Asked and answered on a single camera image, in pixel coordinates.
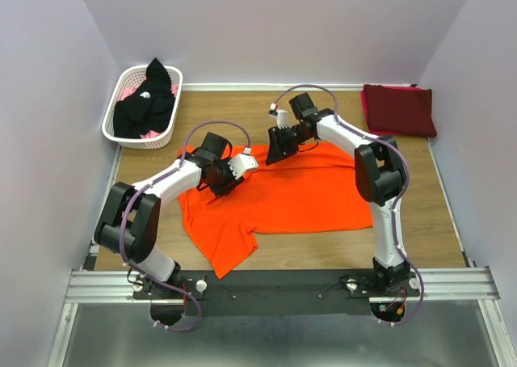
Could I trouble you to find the folded maroon t shirt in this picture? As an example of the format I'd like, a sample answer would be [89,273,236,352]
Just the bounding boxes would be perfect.
[363,84,437,137]

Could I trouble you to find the orange t shirt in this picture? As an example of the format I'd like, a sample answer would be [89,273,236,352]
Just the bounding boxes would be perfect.
[178,143,373,278]

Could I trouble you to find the black t shirt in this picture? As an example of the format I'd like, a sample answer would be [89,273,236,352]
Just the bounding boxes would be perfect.
[113,58,175,139]

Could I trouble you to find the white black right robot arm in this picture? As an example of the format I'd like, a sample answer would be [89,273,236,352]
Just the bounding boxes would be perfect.
[266,93,413,296]

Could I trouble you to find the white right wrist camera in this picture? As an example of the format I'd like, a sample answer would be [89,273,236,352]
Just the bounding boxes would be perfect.
[275,109,289,129]

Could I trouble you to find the pink garment in basket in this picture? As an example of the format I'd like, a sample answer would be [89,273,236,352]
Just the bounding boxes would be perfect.
[113,84,179,139]

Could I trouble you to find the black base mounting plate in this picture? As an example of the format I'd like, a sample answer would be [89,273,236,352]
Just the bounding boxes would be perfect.
[132,269,419,323]

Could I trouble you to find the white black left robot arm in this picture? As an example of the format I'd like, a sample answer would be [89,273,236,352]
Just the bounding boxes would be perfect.
[94,132,259,298]

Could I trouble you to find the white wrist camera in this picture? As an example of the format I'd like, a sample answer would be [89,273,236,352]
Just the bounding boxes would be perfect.
[228,154,259,179]
[275,109,289,129]

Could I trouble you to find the white plastic laundry basket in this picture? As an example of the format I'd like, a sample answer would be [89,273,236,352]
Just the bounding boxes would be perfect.
[101,61,183,150]

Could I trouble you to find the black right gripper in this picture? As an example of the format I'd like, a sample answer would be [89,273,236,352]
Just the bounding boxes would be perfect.
[263,125,310,167]

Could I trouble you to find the aluminium extrusion rail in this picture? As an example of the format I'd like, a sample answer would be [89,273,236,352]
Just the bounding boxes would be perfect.
[65,267,500,304]

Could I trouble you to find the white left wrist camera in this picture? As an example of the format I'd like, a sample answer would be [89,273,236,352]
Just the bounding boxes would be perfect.
[228,154,259,179]

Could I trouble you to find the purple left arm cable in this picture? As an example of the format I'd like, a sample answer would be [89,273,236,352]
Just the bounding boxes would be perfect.
[120,119,254,332]

